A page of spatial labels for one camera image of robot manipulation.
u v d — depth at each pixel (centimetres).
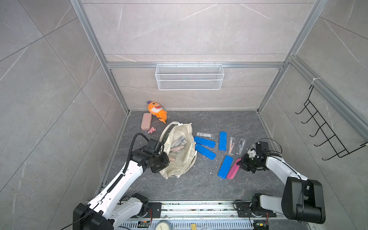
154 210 73
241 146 98
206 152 96
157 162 63
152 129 104
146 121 112
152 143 61
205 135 103
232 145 98
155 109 111
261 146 72
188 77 100
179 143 98
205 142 101
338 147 62
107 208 40
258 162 66
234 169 83
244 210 73
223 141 101
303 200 40
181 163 85
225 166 88
